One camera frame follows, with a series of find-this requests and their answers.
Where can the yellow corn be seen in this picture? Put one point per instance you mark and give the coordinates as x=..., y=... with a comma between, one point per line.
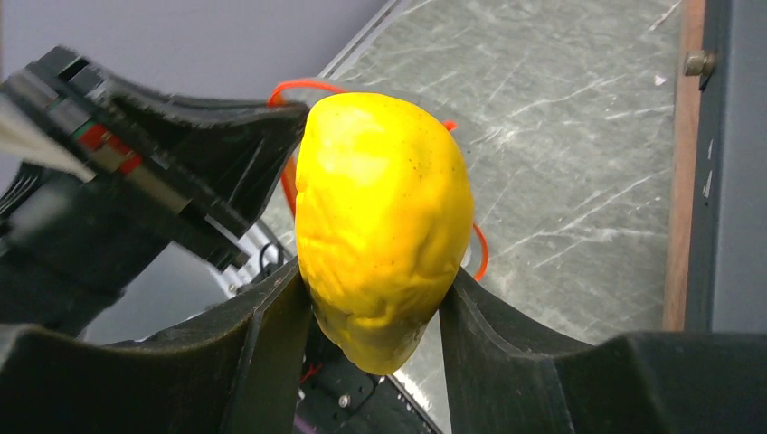
x=384, y=214

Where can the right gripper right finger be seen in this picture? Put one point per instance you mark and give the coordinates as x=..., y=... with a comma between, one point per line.
x=507, y=373

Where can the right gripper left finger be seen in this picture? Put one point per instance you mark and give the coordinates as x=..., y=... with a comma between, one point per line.
x=232, y=369

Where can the wooden base board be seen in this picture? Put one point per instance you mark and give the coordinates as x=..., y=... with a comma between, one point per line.
x=686, y=119

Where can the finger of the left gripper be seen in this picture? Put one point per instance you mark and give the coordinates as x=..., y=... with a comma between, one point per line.
x=223, y=156

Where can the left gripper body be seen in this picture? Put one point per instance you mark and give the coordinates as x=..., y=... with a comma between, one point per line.
x=72, y=239

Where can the dark grey network switch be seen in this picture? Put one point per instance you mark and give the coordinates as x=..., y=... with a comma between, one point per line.
x=726, y=279

